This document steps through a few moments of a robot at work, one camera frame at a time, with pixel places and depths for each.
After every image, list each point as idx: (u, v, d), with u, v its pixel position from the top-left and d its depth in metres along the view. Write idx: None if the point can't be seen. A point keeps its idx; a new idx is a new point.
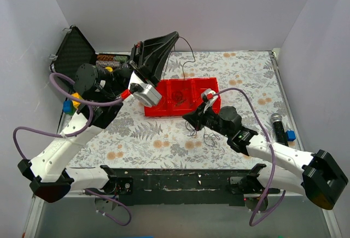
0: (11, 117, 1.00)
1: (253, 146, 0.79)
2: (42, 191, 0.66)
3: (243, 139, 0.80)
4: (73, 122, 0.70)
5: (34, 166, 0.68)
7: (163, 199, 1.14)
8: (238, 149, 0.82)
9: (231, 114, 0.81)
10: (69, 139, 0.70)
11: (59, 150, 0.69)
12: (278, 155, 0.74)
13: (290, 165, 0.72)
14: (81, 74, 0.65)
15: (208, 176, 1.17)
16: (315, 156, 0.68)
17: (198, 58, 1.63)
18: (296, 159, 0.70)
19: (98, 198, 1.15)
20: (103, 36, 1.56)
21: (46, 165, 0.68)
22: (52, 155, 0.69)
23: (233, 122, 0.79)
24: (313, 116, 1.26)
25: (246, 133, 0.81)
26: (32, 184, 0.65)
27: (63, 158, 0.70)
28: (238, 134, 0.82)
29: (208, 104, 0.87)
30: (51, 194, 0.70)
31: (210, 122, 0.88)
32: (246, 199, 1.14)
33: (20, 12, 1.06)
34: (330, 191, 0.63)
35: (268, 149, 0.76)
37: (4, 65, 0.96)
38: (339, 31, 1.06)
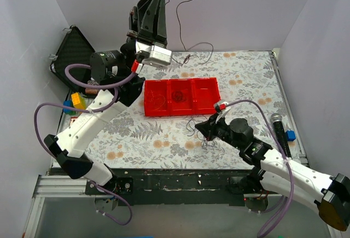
0: (10, 117, 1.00)
1: (268, 163, 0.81)
2: (67, 163, 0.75)
3: (256, 152, 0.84)
4: (98, 99, 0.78)
5: (60, 140, 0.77)
7: (163, 199, 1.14)
8: (251, 161, 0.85)
9: (242, 126, 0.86)
10: (95, 115, 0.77)
11: (84, 126, 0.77)
12: (296, 174, 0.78)
13: (308, 186, 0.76)
14: (93, 63, 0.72)
15: (208, 176, 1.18)
16: (334, 181, 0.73)
17: (198, 58, 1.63)
18: (315, 181, 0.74)
19: (99, 198, 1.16)
20: (103, 36, 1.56)
21: (73, 139, 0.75)
22: (77, 130, 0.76)
23: (245, 134, 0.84)
24: (313, 116, 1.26)
25: (260, 146, 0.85)
26: (60, 156, 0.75)
27: (88, 134, 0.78)
28: (252, 146, 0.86)
29: (220, 114, 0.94)
30: (74, 169, 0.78)
31: (221, 133, 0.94)
32: (246, 199, 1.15)
33: (20, 12, 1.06)
34: (344, 214, 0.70)
35: (284, 167, 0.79)
37: (4, 65, 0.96)
38: (339, 30, 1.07)
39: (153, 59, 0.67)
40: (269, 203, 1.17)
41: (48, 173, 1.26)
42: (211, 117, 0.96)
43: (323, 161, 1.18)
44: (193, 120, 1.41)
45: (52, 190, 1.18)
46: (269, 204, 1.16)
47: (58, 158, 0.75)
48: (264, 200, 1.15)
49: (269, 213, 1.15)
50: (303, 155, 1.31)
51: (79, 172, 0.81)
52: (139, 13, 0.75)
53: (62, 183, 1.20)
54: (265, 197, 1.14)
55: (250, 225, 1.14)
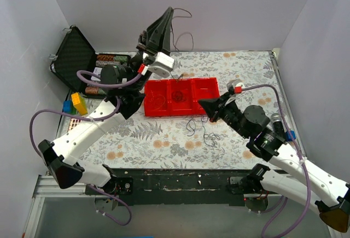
0: (11, 117, 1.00)
1: (281, 160, 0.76)
2: (60, 172, 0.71)
3: (267, 143, 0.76)
4: (99, 109, 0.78)
5: (56, 146, 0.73)
7: (163, 199, 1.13)
8: (260, 154, 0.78)
9: (257, 115, 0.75)
10: (94, 123, 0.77)
11: (83, 133, 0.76)
12: (311, 177, 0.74)
13: (322, 191, 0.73)
14: (104, 73, 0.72)
15: (208, 176, 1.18)
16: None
17: (198, 58, 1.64)
18: (331, 187, 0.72)
19: (99, 198, 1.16)
20: (103, 36, 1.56)
21: (70, 145, 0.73)
22: (76, 137, 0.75)
23: (261, 126, 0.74)
24: (313, 116, 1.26)
25: (272, 138, 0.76)
26: (55, 162, 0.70)
27: (86, 141, 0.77)
28: (263, 137, 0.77)
29: (233, 97, 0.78)
30: (66, 177, 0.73)
31: (229, 117, 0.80)
32: (246, 199, 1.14)
33: (20, 12, 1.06)
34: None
35: (299, 167, 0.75)
37: (4, 65, 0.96)
38: (339, 30, 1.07)
39: (158, 68, 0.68)
40: (269, 203, 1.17)
41: (48, 173, 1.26)
42: (221, 98, 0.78)
43: (323, 161, 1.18)
44: (193, 120, 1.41)
45: (52, 190, 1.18)
46: (269, 204, 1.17)
47: (52, 164, 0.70)
48: (264, 200, 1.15)
49: (269, 213, 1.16)
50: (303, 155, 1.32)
51: (71, 181, 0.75)
52: (147, 34, 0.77)
53: None
54: (265, 197, 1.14)
55: (250, 225, 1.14)
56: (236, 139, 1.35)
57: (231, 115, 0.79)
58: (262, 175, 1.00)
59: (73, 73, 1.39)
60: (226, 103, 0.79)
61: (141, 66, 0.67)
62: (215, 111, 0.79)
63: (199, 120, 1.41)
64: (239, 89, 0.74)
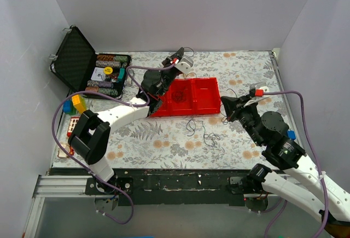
0: (10, 117, 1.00)
1: (299, 172, 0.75)
2: (105, 134, 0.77)
3: (287, 154, 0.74)
4: (134, 99, 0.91)
5: (101, 116, 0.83)
7: (163, 199, 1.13)
8: (277, 163, 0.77)
9: (275, 123, 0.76)
10: (133, 108, 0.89)
11: (124, 111, 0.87)
12: (328, 193, 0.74)
13: (336, 207, 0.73)
14: (148, 75, 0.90)
15: (208, 176, 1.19)
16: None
17: (198, 58, 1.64)
18: (346, 204, 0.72)
19: (99, 198, 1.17)
20: (104, 36, 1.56)
21: (113, 118, 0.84)
22: (118, 112, 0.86)
23: (279, 133, 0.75)
24: (313, 116, 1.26)
25: (292, 147, 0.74)
26: (102, 125, 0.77)
27: (122, 120, 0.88)
28: (283, 147, 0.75)
29: (254, 99, 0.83)
30: (100, 145, 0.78)
31: (245, 119, 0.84)
32: (246, 199, 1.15)
33: (20, 12, 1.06)
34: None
35: (318, 183, 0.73)
37: (4, 65, 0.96)
38: (339, 31, 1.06)
39: (184, 62, 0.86)
40: (269, 203, 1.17)
41: (48, 173, 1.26)
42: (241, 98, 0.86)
43: (324, 161, 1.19)
44: (193, 120, 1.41)
45: (52, 190, 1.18)
46: (270, 204, 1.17)
47: (98, 127, 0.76)
48: (264, 200, 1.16)
49: (269, 213, 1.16)
50: None
51: (98, 152, 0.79)
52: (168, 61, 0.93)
53: (62, 183, 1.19)
54: (265, 197, 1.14)
55: (251, 225, 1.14)
56: (236, 139, 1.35)
57: (248, 118, 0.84)
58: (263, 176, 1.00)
59: (73, 72, 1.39)
60: (245, 104, 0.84)
61: (174, 59, 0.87)
62: (233, 110, 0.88)
63: (199, 120, 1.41)
64: (261, 92, 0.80)
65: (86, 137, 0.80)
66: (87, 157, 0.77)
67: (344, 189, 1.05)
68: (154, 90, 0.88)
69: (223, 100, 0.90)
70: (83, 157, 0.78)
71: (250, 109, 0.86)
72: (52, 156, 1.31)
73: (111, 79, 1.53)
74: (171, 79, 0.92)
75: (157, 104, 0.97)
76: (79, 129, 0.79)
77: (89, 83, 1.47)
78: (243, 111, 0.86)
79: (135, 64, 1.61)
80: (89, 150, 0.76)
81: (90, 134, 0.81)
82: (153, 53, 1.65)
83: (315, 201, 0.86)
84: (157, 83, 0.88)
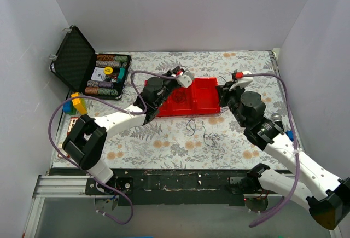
0: (10, 117, 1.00)
1: (275, 148, 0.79)
2: (101, 140, 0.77)
3: (264, 131, 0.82)
4: (131, 107, 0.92)
5: (98, 121, 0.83)
7: (163, 199, 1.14)
8: (256, 140, 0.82)
9: (253, 101, 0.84)
10: (129, 115, 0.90)
11: (121, 117, 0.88)
12: (303, 168, 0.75)
13: (313, 183, 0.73)
14: (151, 82, 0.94)
15: (208, 176, 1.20)
16: (343, 185, 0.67)
17: (198, 58, 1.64)
18: (322, 179, 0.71)
19: (99, 198, 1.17)
20: (104, 36, 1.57)
21: (109, 123, 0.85)
22: (115, 118, 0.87)
23: (255, 109, 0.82)
24: (313, 116, 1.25)
25: (269, 127, 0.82)
26: (98, 130, 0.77)
27: (119, 126, 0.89)
28: (261, 126, 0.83)
29: (237, 82, 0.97)
30: (95, 151, 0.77)
31: (231, 102, 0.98)
32: (246, 199, 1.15)
33: (20, 12, 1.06)
34: (339, 218, 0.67)
35: (292, 157, 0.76)
37: (4, 65, 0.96)
38: (339, 31, 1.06)
39: (187, 76, 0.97)
40: (269, 203, 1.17)
41: (48, 173, 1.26)
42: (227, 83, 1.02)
43: (323, 161, 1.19)
44: (193, 120, 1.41)
45: (52, 190, 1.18)
46: (270, 205, 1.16)
47: (94, 132, 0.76)
48: (264, 200, 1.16)
49: None
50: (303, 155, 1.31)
51: (92, 158, 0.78)
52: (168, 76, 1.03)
53: (62, 183, 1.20)
54: (265, 197, 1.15)
55: (251, 224, 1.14)
56: (236, 139, 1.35)
57: (233, 100, 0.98)
58: (261, 173, 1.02)
59: (73, 73, 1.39)
60: (230, 87, 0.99)
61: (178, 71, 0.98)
62: (222, 94, 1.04)
63: (199, 120, 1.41)
64: (240, 75, 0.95)
65: (81, 142, 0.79)
66: (81, 163, 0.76)
67: None
68: (154, 97, 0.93)
69: (218, 89, 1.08)
70: (77, 162, 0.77)
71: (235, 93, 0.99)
72: (52, 156, 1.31)
73: (111, 79, 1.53)
74: (169, 90, 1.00)
75: (154, 114, 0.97)
76: (74, 134, 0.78)
77: (89, 83, 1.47)
78: (229, 94, 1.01)
79: (135, 64, 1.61)
80: (83, 156, 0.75)
81: (85, 139, 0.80)
82: (153, 53, 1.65)
83: (304, 189, 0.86)
84: (158, 91, 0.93)
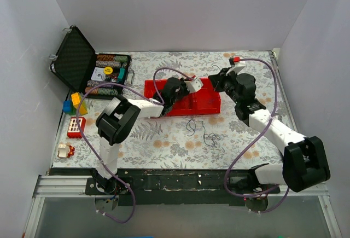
0: (11, 117, 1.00)
1: (254, 117, 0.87)
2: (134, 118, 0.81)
3: (250, 108, 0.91)
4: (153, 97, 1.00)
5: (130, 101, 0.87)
7: (163, 199, 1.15)
8: (242, 116, 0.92)
9: (245, 81, 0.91)
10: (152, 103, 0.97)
11: (148, 103, 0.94)
12: (273, 128, 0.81)
13: (280, 140, 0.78)
14: (171, 80, 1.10)
15: (208, 176, 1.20)
16: (307, 139, 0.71)
17: (198, 58, 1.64)
18: (287, 135, 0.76)
19: (99, 198, 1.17)
20: (104, 36, 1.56)
21: (138, 104, 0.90)
22: (144, 103, 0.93)
23: (246, 88, 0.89)
24: (313, 116, 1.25)
25: (256, 105, 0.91)
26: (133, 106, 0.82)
27: (143, 111, 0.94)
28: (249, 104, 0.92)
29: (234, 67, 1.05)
30: (127, 126, 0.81)
31: (227, 86, 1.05)
32: (246, 199, 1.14)
33: (19, 12, 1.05)
34: (305, 173, 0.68)
35: (265, 121, 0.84)
37: (4, 65, 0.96)
38: (339, 30, 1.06)
39: (198, 82, 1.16)
40: (269, 203, 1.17)
41: (48, 173, 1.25)
42: (223, 69, 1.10)
43: None
44: (193, 120, 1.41)
45: (52, 190, 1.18)
46: (269, 205, 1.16)
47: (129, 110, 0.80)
48: (264, 200, 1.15)
49: (268, 213, 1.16)
50: None
51: (124, 134, 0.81)
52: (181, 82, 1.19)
53: (62, 183, 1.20)
54: (266, 197, 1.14)
55: (251, 225, 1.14)
56: (236, 139, 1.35)
57: (229, 85, 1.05)
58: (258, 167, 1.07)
59: (73, 72, 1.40)
60: (227, 72, 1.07)
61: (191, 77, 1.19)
62: (217, 81, 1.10)
63: (199, 120, 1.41)
64: (238, 59, 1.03)
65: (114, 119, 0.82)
66: (114, 137, 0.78)
67: (344, 188, 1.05)
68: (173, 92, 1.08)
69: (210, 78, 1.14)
70: (109, 137, 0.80)
71: (231, 77, 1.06)
72: (52, 156, 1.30)
73: (111, 79, 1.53)
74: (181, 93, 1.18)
75: (168, 108, 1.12)
76: (109, 111, 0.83)
77: (89, 83, 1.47)
78: (226, 80, 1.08)
79: (135, 63, 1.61)
80: (117, 130, 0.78)
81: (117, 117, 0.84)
82: (153, 53, 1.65)
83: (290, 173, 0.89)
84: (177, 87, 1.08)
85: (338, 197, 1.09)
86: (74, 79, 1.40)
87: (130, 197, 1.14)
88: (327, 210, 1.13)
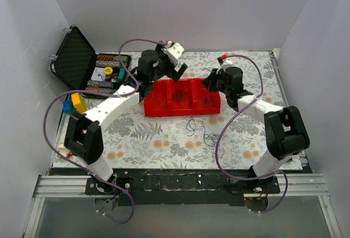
0: (10, 117, 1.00)
1: (241, 100, 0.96)
2: (98, 135, 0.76)
3: (239, 96, 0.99)
4: (122, 88, 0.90)
5: (89, 115, 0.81)
7: (163, 199, 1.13)
8: (232, 104, 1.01)
9: (233, 71, 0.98)
10: (121, 98, 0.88)
11: (114, 105, 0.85)
12: (256, 104, 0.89)
13: (261, 112, 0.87)
14: (145, 54, 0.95)
15: (208, 176, 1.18)
16: (285, 109, 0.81)
17: (198, 58, 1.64)
18: (268, 108, 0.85)
19: (99, 198, 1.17)
20: (103, 36, 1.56)
21: (103, 114, 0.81)
22: (107, 108, 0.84)
23: (233, 77, 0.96)
24: (313, 115, 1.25)
25: (245, 94, 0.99)
26: (92, 125, 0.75)
27: (112, 114, 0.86)
28: (239, 92, 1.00)
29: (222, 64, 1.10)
30: (95, 145, 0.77)
31: (219, 83, 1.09)
32: (246, 199, 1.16)
33: (19, 12, 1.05)
34: (284, 137, 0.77)
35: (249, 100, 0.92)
37: (4, 65, 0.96)
38: (339, 30, 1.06)
39: (178, 47, 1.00)
40: (269, 203, 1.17)
41: (48, 173, 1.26)
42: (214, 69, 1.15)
43: (323, 162, 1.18)
44: (193, 120, 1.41)
45: (52, 190, 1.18)
46: (270, 205, 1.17)
47: (88, 128, 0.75)
48: (264, 200, 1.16)
49: (269, 213, 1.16)
50: (303, 155, 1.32)
51: (95, 152, 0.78)
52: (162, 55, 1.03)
53: (62, 183, 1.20)
54: (266, 197, 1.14)
55: (250, 224, 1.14)
56: (236, 139, 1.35)
57: (221, 81, 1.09)
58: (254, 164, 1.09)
59: (74, 73, 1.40)
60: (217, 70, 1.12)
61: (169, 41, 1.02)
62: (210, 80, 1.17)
63: (199, 120, 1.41)
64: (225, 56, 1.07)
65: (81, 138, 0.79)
66: (86, 158, 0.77)
67: (343, 188, 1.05)
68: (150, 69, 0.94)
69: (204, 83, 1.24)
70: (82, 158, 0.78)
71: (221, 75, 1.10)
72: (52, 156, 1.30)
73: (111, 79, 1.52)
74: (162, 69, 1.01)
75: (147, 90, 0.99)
76: (71, 134, 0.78)
77: (89, 83, 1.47)
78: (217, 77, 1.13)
79: (135, 63, 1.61)
80: (86, 153, 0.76)
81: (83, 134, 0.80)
82: None
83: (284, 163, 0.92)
84: (153, 63, 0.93)
85: (338, 197, 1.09)
86: (74, 79, 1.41)
87: (128, 198, 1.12)
88: (328, 210, 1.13)
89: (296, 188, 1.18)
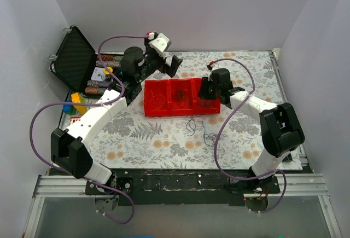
0: (10, 117, 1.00)
1: (233, 97, 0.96)
2: (82, 151, 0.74)
3: (230, 92, 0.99)
4: (105, 96, 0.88)
5: (71, 130, 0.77)
7: (163, 199, 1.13)
8: (225, 100, 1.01)
9: (219, 70, 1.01)
10: (105, 108, 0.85)
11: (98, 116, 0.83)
12: (250, 102, 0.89)
13: (256, 110, 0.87)
14: (129, 53, 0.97)
15: (208, 176, 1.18)
16: (280, 106, 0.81)
17: (198, 58, 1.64)
18: (263, 106, 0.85)
19: (99, 198, 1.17)
20: (103, 36, 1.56)
21: (86, 128, 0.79)
22: (91, 120, 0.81)
23: (220, 75, 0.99)
24: (313, 116, 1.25)
25: (235, 89, 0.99)
26: (75, 143, 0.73)
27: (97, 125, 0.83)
28: (231, 89, 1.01)
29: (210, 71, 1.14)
30: (82, 160, 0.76)
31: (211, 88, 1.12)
32: (246, 199, 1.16)
33: (19, 12, 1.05)
34: (279, 134, 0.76)
35: (243, 97, 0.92)
37: (4, 65, 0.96)
38: (339, 30, 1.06)
39: (161, 40, 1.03)
40: (269, 203, 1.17)
41: (48, 173, 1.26)
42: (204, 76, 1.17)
43: (323, 161, 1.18)
44: (193, 120, 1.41)
45: (52, 190, 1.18)
46: (270, 205, 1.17)
47: (71, 146, 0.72)
48: (264, 200, 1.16)
49: (268, 213, 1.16)
50: (303, 155, 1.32)
51: (83, 165, 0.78)
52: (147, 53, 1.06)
53: (62, 183, 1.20)
54: (265, 197, 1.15)
55: (250, 224, 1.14)
56: (236, 139, 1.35)
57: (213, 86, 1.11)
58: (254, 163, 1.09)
59: (73, 73, 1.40)
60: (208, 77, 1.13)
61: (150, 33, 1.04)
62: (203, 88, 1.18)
63: (199, 120, 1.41)
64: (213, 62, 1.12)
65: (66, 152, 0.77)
66: (75, 173, 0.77)
67: (343, 188, 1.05)
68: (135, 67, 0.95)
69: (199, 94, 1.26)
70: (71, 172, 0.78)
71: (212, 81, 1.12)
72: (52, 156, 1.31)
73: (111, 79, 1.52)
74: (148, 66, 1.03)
75: (135, 90, 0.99)
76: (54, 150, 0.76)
77: (89, 83, 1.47)
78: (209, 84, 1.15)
79: None
80: (74, 169, 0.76)
81: None
82: None
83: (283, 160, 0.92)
84: (138, 61, 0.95)
85: (338, 197, 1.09)
86: (74, 79, 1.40)
87: (126, 199, 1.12)
88: (328, 210, 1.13)
89: (296, 188, 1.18)
